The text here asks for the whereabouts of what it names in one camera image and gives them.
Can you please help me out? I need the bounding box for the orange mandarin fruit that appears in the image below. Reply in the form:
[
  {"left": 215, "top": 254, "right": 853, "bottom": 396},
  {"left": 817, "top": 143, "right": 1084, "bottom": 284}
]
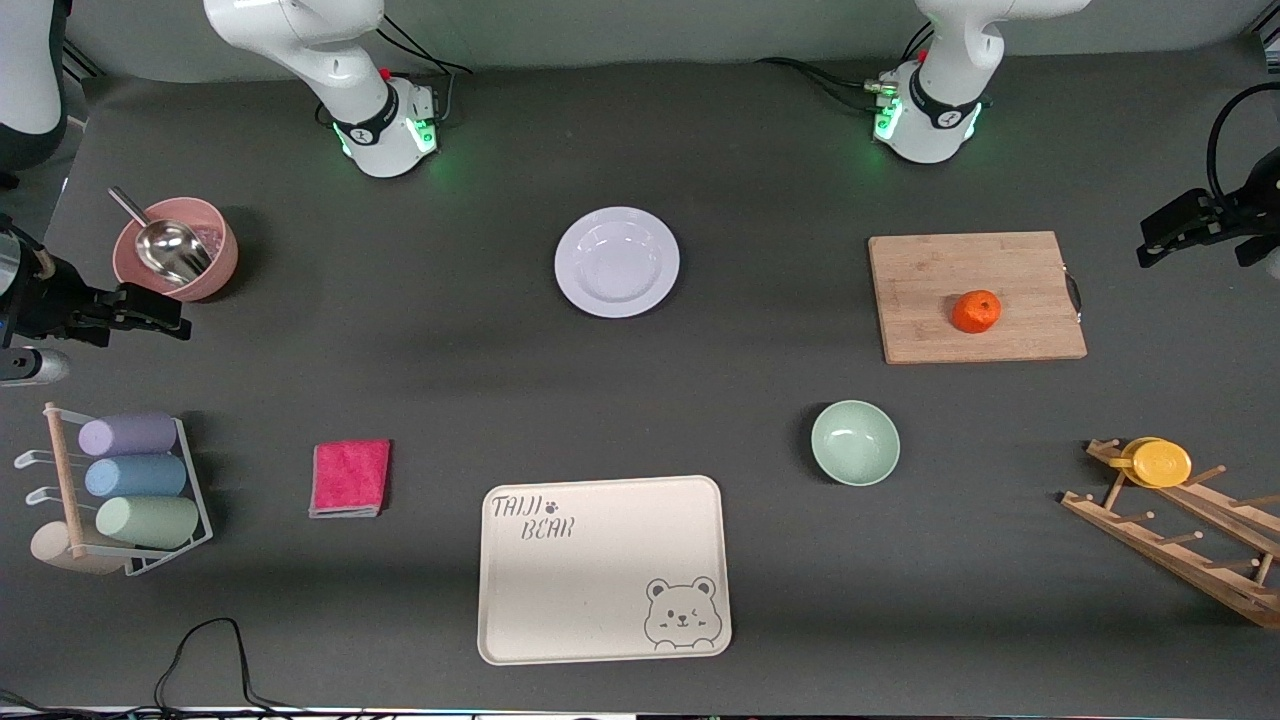
[{"left": 951, "top": 290, "right": 1002, "bottom": 334}]

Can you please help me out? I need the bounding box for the white round plate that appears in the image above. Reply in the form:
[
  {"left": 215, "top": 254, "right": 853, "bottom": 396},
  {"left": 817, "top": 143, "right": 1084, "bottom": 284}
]
[{"left": 555, "top": 206, "right": 681, "bottom": 319}]

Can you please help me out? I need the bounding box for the metal scoop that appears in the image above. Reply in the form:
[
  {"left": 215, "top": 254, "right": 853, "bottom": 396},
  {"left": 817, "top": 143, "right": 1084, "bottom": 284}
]
[{"left": 108, "top": 187, "right": 214, "bottom": 286}]

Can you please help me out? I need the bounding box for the pink bowl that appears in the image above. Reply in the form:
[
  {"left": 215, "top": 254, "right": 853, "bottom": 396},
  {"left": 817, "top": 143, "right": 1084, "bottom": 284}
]
[{"left": 112, "top": 197, "right": 239, "bottom": 302}]

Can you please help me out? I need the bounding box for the purple cup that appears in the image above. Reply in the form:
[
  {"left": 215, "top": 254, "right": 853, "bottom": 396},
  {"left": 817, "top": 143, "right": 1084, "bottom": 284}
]
[{"left": 78, "top": 412, "right": 178, "bottom": 458}]

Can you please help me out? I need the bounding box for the blue cup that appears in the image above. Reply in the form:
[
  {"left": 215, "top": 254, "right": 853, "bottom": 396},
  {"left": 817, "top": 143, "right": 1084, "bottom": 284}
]
[{"left": 84, "top": 455, "right": 188, "bottom": 499}]

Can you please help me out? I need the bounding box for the pale green cup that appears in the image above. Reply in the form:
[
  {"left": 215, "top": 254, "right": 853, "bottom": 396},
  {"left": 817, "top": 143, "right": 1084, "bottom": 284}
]
[{"left": 96, "top": 496, "right": 200, "bottom": 550}]

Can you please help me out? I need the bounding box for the bamboo cutting board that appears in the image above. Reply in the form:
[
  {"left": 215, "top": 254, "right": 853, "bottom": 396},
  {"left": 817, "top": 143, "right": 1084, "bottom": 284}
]
[{"left": 868, "top": 231, "right": 1088, "bottom": 365}]

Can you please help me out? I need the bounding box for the beige cup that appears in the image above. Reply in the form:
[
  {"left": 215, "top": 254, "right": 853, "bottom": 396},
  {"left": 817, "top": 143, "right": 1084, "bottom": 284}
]
[{"left": 30, "top": 521, "right": 126, "bottom": 576}]

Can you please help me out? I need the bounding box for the pink folded cloth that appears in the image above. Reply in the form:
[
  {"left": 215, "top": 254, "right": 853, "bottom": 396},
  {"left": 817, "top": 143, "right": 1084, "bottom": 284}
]
[{"left": 309, "top": 439, "right": 392, "bottom": 519}]

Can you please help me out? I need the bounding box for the wooden peg drying rack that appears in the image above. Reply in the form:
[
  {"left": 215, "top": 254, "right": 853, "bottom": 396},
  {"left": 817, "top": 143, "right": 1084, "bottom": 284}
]
[{"left": 1060, "top": 438, "right": 1280, "bottom": 629}]

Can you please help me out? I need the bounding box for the light green bowl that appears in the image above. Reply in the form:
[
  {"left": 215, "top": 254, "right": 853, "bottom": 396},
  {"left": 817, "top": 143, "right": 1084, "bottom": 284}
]
[{"left": 811, "top": 400, "right": 901, "bottom": 488}]

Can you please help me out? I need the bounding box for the cream bear print tray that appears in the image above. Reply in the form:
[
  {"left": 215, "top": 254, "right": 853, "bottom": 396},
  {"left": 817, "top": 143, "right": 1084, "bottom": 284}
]
[{"left": 478, "top": 475, "right": 733, "bottom": 666}]

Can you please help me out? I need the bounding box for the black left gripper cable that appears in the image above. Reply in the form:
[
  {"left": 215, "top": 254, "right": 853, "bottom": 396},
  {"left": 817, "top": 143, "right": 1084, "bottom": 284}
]
[{"left": 1207, "top": 82, "right": 1280, "bottom": 201}]

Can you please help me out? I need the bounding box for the white wire cup rack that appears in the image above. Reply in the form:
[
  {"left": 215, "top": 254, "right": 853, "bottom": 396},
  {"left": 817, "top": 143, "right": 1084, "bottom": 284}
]
[{"left": 14, "top": 403, "right": 214, "bottom": 578}]

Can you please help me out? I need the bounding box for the yellow cup with handle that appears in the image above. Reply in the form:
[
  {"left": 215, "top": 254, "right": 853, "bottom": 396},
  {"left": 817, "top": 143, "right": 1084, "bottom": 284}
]
[{"left": 1107, "top": 437, "right": 1193, "bottom": 489}]

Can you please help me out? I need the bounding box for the black looped table cable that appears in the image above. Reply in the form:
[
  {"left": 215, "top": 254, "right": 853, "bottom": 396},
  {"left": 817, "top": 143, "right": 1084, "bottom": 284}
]
[{"left": 0, "top": 617, "right": 331, "bottom": 717}]

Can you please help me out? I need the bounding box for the black right arm base cable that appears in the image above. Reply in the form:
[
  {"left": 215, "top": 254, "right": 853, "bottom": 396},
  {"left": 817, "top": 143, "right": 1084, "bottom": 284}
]
[{"left": 378, "top": 12, "right": 473, "bottom": 126}]

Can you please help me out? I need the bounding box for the black arm base cable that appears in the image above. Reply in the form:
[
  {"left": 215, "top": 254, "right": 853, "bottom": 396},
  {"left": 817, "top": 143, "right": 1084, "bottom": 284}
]
[
  {"left": 378, "top": 12, "right": 473, "bottom": 126},
  {"left": 755, "top": 25, "right": 936, "bottom": 113}
]

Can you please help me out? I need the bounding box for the black left arm base cable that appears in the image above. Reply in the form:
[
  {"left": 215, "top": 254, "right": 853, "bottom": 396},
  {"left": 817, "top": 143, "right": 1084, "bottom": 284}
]
[{"left": 755, "top": 25, "right": 936, "bottom": 113}]

